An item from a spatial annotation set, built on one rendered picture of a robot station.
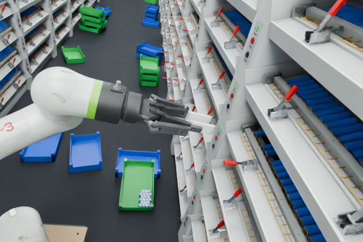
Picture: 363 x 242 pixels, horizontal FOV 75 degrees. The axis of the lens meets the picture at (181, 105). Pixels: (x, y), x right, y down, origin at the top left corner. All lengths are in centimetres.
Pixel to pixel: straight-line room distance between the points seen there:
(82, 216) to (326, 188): 133
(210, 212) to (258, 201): 42
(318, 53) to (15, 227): 93
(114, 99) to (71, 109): 9
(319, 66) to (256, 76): 26
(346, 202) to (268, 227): 21
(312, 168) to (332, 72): 18
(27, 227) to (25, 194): 81
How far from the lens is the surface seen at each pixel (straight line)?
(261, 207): 66
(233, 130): 83
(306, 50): 53
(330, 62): 48
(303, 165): 52
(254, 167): 72
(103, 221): 156
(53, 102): 55
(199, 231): 122
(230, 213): 85
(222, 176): 93
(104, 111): 55
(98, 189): 168
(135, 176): 166
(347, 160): 52
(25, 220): 96
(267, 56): 71
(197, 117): 64
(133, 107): 55
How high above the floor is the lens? 137
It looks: 34 degrees down
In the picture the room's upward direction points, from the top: 13 degrees clockwise
